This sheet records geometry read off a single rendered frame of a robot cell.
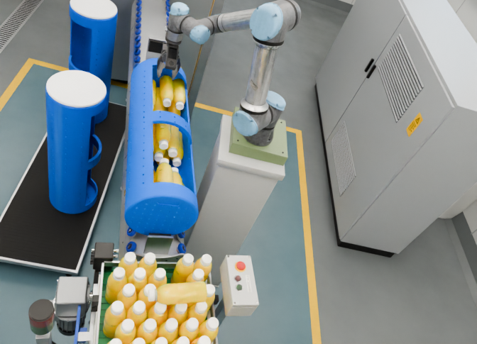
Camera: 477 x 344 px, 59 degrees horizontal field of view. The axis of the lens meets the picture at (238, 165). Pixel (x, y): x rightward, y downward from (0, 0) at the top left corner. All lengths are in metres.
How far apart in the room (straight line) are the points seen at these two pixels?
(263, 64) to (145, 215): 0.73
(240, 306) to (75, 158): 1.27
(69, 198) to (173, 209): 1.14
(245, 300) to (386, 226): 1.86
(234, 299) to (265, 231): 1.67
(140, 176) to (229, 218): 0.71
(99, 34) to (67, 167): 0.89
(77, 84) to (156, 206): 0.90
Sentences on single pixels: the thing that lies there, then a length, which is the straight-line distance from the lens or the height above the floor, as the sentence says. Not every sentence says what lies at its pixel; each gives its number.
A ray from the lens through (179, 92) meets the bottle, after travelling 2.17.
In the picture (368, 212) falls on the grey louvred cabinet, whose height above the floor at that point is 0.47.
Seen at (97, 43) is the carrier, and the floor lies 0.86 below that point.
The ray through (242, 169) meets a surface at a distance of 1.90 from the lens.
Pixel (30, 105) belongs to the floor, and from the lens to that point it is 3.70.
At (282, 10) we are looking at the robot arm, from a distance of 1.55.
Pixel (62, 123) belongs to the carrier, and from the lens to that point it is 2.24.
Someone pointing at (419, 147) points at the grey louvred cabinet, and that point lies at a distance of 2.70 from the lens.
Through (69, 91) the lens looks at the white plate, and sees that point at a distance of 2.22.
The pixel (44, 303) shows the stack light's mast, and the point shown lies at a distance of 1.31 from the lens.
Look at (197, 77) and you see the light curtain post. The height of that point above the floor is 0.77.
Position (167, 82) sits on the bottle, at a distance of 2.19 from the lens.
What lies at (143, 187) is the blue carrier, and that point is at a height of 1.21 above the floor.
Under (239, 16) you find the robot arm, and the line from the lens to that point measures 1.80.
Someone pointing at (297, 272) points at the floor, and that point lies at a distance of 3.11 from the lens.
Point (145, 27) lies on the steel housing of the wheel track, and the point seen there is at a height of 0.93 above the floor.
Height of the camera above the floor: 2.45
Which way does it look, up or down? 44 degrees down
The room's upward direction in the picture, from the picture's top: 24 degrees clockwise
